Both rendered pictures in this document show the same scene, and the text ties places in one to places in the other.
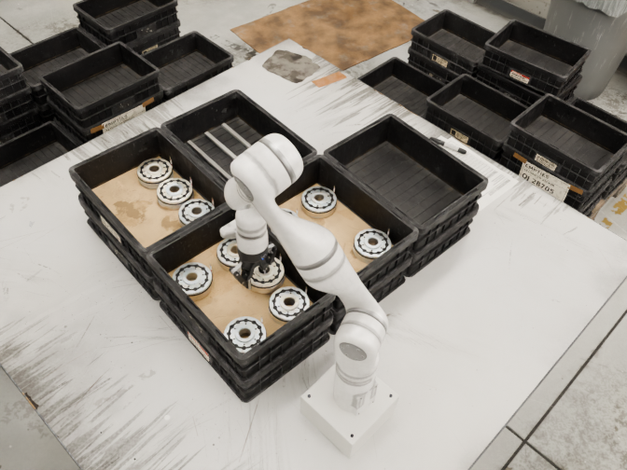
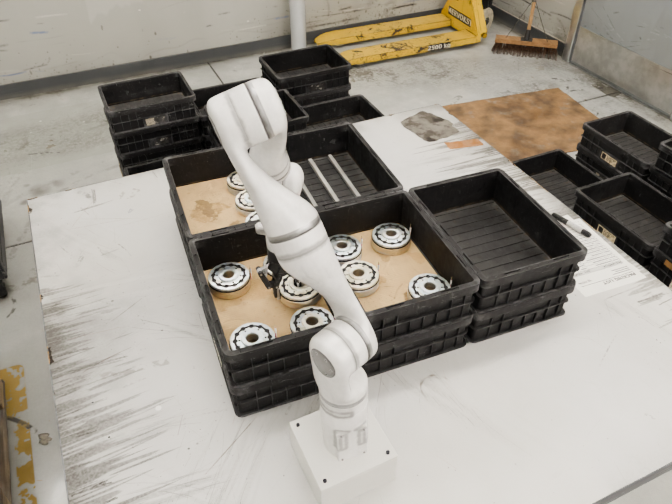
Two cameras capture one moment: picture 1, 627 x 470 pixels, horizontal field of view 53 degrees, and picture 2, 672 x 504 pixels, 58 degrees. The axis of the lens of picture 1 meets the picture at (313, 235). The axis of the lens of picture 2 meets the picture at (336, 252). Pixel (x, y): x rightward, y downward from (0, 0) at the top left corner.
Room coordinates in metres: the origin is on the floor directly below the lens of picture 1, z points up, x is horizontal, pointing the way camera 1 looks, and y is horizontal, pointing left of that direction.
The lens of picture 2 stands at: (0.05, -0.38, 1.89)
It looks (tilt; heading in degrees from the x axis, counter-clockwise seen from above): 41 degrees down; 24
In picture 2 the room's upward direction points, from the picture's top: straight up
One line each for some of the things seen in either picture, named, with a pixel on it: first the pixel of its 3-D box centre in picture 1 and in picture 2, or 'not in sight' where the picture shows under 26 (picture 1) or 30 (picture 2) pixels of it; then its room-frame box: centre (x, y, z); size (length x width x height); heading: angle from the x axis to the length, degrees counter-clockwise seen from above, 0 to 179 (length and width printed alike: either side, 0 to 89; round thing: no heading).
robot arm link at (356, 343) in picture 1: (359, 343); (341, 362); (0.68, -0.11, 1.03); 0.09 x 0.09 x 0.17; 68
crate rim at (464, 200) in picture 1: (404, 169); (492, 221); (1.34, -0.25, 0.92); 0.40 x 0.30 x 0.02; 45
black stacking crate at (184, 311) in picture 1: (241, 287); (270, 295); (0.92, 0.17, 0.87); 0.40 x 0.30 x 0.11; 45
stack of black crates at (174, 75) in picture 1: (185, 89); (337, 145); (2.45, 0.66, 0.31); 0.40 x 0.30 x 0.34; 138
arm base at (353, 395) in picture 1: (355, 378); (344, 413); (0.69, -0.12, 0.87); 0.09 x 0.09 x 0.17; 42
